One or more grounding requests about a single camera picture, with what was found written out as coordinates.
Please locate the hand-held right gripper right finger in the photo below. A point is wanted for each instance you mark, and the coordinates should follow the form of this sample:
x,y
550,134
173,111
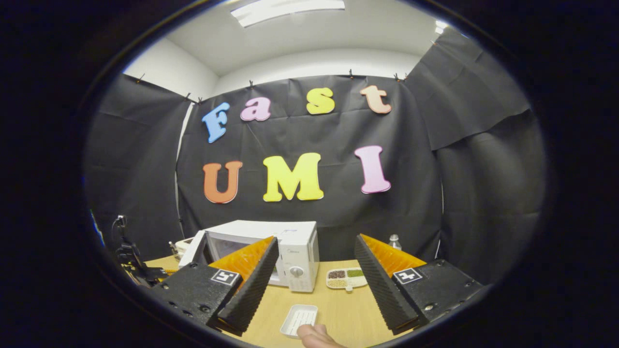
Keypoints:
x,y
379,285

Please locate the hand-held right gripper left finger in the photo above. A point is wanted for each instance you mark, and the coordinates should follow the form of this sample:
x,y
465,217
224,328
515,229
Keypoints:
x,y
256,285

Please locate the white microwave oven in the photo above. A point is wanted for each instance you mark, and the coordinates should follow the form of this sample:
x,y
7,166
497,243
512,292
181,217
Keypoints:
x,y
300,256

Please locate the white divided snack plate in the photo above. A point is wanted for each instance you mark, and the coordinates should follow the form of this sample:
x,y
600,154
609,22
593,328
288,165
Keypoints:
x,y
346,279

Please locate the green drink bottle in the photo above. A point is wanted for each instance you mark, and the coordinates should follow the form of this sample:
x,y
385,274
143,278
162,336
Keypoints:
x,y
395,241

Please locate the white toaster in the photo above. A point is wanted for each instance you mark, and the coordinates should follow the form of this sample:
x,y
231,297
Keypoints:
x,y
184,246

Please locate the white rectangular tray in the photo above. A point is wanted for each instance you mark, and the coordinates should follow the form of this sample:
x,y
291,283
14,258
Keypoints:
x,y
299,320

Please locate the black backdrop cloth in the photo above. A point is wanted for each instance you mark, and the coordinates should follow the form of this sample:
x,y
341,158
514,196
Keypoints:
x,y
435,169

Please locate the small ceiling light panel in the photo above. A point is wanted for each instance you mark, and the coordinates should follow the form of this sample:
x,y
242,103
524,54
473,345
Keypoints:
x,y
441,26

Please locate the long ceiling light panel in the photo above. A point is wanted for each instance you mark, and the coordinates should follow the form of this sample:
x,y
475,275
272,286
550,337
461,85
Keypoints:
x,y
287,10

